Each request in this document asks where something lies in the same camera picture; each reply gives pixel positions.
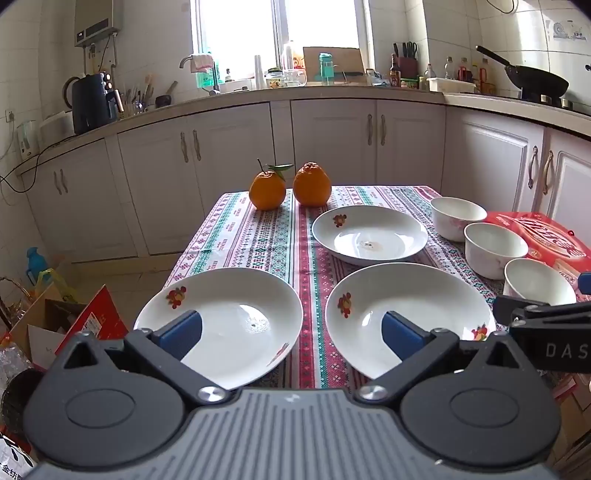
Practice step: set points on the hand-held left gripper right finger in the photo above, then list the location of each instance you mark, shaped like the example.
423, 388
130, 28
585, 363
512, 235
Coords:
401, 334

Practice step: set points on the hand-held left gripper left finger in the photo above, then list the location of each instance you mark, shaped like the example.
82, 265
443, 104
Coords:
180, 334

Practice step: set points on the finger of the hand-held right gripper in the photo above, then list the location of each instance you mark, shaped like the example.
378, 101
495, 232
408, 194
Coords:
585, 284
531, 314

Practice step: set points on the white pink-flower bowl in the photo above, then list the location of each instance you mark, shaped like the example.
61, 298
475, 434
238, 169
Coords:
535, 281
494, 249
457, 214

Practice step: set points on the white floral plate with stain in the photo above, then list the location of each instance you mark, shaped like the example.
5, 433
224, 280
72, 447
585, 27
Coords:
369, 230

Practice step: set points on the red gift box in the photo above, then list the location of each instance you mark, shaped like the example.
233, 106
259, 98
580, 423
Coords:
554, 235

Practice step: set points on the brown cardboard box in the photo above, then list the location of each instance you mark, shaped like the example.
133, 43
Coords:
51, 309

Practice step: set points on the yellow-green bag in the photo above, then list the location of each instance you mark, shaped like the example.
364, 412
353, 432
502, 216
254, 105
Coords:
55, 281

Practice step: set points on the patterned tablecloth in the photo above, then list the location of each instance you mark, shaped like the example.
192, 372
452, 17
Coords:
277, 240

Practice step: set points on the blue thermos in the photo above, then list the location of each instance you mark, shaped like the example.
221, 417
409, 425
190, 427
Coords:
36, 265

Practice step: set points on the orange with green leaf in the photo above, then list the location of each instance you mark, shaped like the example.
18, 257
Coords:
268, 191

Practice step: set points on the black pot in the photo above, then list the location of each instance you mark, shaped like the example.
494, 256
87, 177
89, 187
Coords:
21, 392

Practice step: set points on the bumpy orange without leaf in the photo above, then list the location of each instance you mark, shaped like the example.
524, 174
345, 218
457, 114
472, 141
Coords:
312, 184

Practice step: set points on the white printed sack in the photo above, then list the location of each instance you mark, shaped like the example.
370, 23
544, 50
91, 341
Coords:
14, 457

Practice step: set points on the black wok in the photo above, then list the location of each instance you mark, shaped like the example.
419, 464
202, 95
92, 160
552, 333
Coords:
535, 81

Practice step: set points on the white kitchen cabinets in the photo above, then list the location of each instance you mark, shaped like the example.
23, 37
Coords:
323, 138

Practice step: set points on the utensil holder with utensils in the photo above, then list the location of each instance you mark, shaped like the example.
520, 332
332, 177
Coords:
138, 107

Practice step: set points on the yellow oil bottle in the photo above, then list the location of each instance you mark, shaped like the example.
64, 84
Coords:
484, 74

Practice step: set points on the black mortar with pestle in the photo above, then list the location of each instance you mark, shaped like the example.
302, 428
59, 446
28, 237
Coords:
164, 101

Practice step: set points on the white rice cooker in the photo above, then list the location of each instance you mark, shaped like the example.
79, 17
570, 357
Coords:
57, 129

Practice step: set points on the white plastic tray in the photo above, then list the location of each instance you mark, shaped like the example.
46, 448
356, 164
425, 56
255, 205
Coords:
450, 86

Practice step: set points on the clear condiment bottle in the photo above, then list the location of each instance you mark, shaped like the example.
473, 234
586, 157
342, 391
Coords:
463, 69
449, 68

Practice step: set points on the white electric kettle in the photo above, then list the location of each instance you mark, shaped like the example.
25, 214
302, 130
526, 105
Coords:
27, 141

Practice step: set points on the dark blue air fryer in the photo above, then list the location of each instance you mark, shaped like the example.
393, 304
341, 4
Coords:
94, 101

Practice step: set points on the metal faucet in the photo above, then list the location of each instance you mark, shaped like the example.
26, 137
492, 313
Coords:
215, 85

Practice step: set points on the green dish soap bottle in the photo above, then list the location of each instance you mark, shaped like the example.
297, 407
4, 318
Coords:
203, 81

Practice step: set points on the blue plastic bag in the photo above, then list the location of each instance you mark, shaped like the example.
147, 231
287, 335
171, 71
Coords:
378, 78

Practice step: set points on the dark sauce bottle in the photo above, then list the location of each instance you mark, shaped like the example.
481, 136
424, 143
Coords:
395, 76

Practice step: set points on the small clear bottle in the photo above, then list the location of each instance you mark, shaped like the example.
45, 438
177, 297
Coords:
430, 71

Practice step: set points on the knife block with knives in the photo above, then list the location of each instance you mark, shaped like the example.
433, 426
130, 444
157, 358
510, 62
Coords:
407, 67

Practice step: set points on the glass teapot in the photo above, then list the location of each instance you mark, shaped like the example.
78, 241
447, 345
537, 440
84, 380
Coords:
274, 81

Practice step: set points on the pink cloth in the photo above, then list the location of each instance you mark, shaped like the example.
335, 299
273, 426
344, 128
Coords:
201, 62

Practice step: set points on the teal water bottle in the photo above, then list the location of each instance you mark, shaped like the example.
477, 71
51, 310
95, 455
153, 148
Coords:
326, 69

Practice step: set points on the glass mug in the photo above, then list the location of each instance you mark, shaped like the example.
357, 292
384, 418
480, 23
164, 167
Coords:
293, 79

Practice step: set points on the brown cardboard sheet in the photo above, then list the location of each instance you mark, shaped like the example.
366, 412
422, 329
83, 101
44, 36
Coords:
348, 60

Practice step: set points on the orange juice bottle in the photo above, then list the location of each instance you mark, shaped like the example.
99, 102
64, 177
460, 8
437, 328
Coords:
290, 57

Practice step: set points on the kitchen window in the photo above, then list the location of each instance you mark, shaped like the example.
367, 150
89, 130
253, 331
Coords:
240, 23

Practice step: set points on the wall water heater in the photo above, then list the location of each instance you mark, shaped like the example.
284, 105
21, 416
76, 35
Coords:
97, 21

